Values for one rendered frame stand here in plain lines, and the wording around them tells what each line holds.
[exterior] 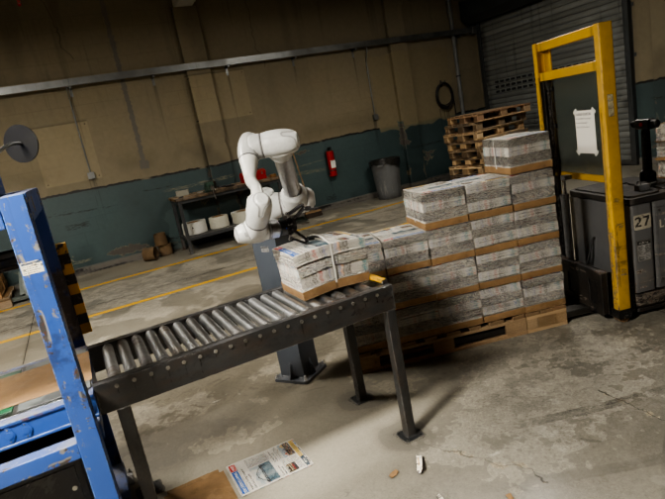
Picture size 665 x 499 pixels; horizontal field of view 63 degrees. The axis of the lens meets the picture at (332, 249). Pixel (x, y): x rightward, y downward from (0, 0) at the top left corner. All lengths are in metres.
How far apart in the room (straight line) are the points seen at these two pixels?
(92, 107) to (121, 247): 2.24
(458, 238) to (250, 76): 7.15
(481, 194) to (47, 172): 7.31
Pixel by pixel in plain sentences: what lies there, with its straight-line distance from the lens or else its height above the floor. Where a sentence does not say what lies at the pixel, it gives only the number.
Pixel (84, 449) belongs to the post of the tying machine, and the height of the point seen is 0.67.
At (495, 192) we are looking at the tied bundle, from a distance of 3.57.
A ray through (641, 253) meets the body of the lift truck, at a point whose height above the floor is 0.42.
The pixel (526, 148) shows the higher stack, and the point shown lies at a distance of 3.64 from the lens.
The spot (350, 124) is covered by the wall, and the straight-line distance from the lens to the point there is 10.78.
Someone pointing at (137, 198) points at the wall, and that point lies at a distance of 9.55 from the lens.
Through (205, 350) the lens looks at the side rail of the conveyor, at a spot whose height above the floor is 0.79.
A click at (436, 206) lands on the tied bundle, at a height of 0.97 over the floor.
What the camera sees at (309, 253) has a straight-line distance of 2.54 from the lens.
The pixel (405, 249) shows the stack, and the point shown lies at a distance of 3.41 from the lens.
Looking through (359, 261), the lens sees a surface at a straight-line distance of 2.67.
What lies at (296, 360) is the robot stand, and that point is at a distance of 3.63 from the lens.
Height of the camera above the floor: 1.58
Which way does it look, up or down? 13 degrees down
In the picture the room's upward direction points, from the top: 11 degrees counter-clockwise
